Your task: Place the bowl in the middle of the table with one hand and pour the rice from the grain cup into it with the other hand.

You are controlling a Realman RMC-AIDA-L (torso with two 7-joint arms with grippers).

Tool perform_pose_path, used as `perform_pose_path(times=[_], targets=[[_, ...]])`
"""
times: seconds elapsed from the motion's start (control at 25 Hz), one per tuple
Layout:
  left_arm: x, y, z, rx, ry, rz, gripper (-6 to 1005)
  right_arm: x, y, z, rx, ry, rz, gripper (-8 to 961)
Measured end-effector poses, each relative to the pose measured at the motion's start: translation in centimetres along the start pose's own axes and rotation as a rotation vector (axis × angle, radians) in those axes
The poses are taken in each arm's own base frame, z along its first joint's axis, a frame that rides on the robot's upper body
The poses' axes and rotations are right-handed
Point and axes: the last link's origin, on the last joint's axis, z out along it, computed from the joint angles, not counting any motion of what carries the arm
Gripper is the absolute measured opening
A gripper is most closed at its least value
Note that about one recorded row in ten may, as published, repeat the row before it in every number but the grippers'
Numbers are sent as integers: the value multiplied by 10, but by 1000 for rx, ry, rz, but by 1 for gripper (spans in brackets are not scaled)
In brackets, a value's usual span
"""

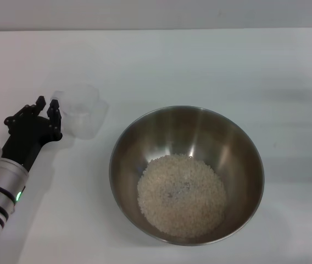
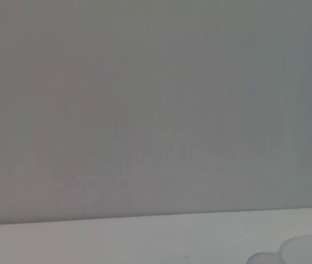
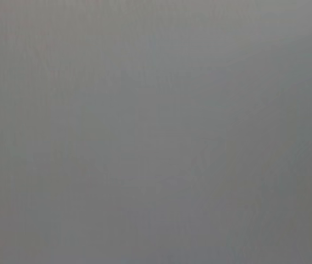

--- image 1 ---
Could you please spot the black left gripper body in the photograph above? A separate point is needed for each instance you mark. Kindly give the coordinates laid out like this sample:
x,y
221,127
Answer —
x,y
27,140

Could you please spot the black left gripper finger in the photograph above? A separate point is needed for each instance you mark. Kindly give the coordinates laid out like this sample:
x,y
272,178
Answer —
x,y
55,115
28,110

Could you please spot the clear plastic measuring cup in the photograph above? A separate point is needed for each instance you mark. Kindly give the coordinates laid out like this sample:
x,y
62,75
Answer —
x,y
84,115

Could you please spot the stainless steel bowl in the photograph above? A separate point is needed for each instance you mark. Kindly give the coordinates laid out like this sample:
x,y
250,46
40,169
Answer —
x,y
200,132

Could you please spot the white rice grains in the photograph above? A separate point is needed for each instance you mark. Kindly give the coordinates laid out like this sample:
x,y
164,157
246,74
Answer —
x,y
183,198

